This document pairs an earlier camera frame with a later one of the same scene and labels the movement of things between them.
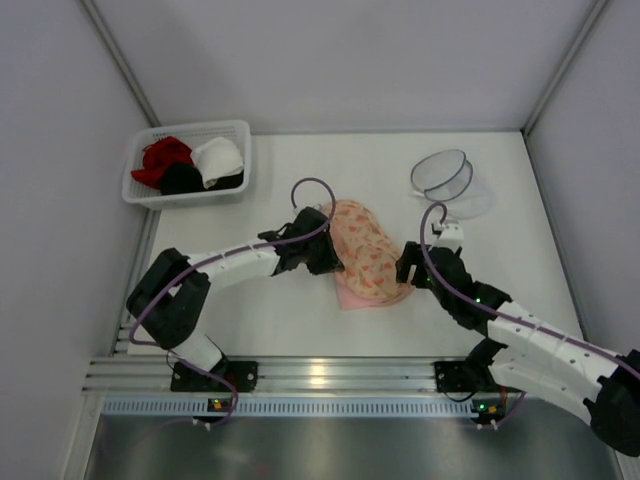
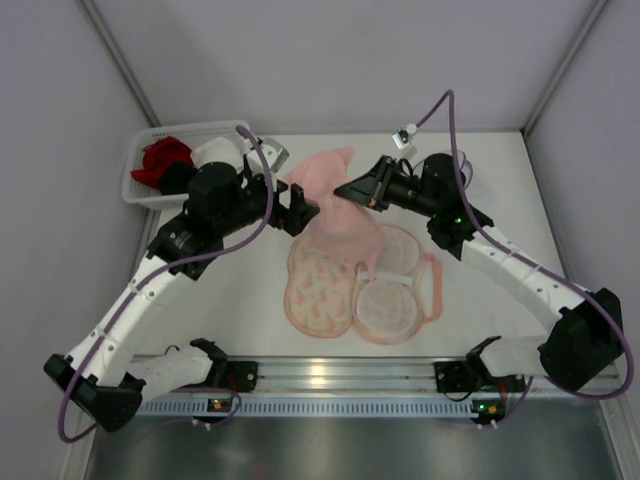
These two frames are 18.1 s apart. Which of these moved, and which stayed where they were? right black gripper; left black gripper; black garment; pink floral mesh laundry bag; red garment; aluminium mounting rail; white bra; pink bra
Moved: left black gripper; right black gripper; pink floral mesh laundry bag; pink bra
Stayed: black garment; red garment; aluminium mounting rail; white bra
